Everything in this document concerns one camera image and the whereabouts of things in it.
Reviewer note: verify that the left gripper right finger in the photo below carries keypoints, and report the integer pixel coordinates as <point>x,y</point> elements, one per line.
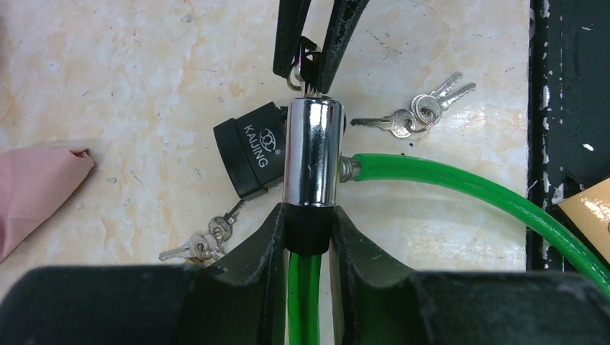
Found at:
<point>378,300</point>

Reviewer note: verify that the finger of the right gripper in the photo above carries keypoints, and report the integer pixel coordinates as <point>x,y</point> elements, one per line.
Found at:
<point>291,18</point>
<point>344,18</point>

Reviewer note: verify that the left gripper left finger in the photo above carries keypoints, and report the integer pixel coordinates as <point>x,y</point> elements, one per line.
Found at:
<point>240,299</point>

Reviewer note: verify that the black padlock with keys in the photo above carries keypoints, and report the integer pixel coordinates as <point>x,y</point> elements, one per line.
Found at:
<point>252,149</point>

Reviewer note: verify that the green cable lock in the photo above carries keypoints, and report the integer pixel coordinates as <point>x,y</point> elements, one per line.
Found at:
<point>315,166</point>

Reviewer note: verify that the brass padlock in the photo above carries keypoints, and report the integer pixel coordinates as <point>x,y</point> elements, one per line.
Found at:
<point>588,210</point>

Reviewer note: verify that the silver key bunch left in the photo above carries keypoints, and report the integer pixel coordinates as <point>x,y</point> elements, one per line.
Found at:
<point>205,246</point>

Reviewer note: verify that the silver key bunch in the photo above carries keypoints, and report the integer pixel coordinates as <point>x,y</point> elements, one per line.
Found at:
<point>425,111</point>
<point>205,246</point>

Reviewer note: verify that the silver key bunch right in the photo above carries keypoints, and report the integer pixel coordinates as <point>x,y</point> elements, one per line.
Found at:
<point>425,111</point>

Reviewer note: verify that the pink cloth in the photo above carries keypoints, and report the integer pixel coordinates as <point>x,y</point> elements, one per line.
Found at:
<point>35,183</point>

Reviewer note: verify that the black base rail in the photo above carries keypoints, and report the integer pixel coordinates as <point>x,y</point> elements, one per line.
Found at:
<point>568,106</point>

